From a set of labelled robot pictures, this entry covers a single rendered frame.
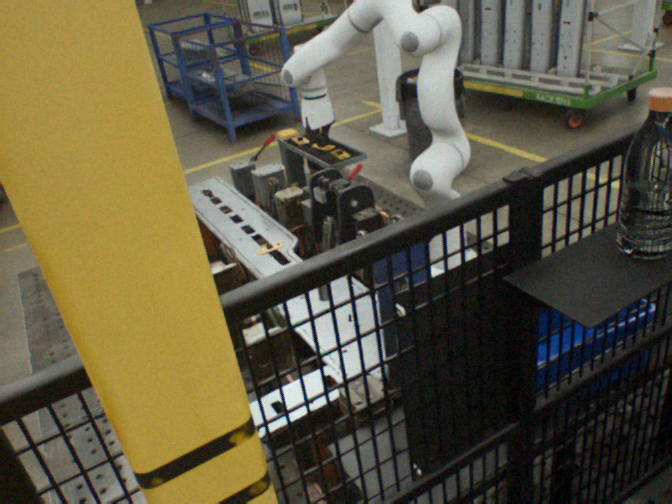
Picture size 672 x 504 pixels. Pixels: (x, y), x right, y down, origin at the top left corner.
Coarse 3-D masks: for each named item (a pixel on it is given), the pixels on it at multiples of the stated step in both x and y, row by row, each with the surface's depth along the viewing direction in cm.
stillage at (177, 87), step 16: (192, 16) 773; (208, 16) 773; (176, 32) 662; (208, 32) 788; (224, 48) 756; (160, 64) 775; (176, 64) 694; (192, 64) 683; (224, 64) 784; (240, 64) 714; (176, 80) 795; (192, 80) 718; (208, 80) 724; (208, 96) 705
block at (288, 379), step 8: (304, 368) 132; (288, 376) 130; (296, 376) 130; (288, 384) 128; (296, 424) 130; (296, 432) 133; (296, 440) 136; (304, 448) 135; (304, 456) 136; (296, 464) 142; (304, 464) 137; (296, 472) 142
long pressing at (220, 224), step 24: (192, 192) 226; (216, 192) 223; (216, 216) 204; (240, 216) 201; (264, 216) 198; (288, 240) 181; (264, 264) 171; (288, 264) 169; (336, 288) 154; (360, 288) 152; (312, 312) 147; (336, 312) 145; (360, 312) 144; (336, 360) 130
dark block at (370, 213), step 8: (368, 208) 166; (352, 216) 163; (360, 216) 162; (368, 216) 161; (376, 216) 162; (352, 224) 164; (360, 224) 160; (368, 224) 162; (376, 224) 163; (368, 232) 163
